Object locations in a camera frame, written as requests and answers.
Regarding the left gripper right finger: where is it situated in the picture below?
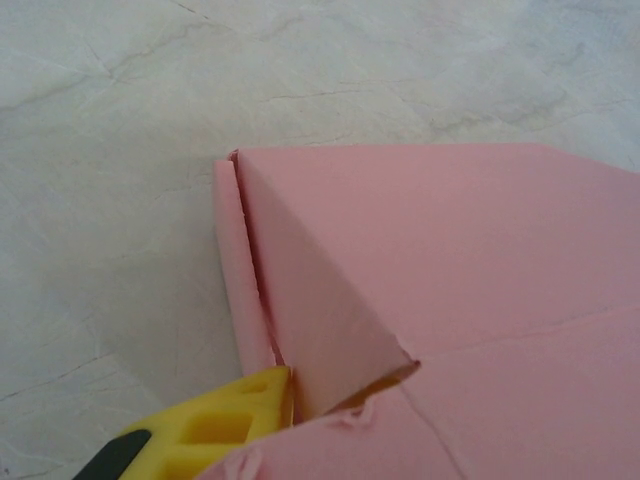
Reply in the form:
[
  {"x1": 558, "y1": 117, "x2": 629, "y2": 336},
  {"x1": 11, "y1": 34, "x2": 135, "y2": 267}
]
[{"x1": 324, "y1": 367, "x2": 420, "y2": 414}]

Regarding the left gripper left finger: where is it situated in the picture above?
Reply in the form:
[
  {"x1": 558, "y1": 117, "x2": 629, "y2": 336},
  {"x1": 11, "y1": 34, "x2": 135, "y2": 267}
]
[{"x1": 74, "y1": 367, "x2": 295, "y2": 480}]

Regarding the pink paper box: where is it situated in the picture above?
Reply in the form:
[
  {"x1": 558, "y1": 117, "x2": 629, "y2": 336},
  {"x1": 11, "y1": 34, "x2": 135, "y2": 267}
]
[{"x1": 197, "y1": 142, "x2": 640, "y2": 480}]

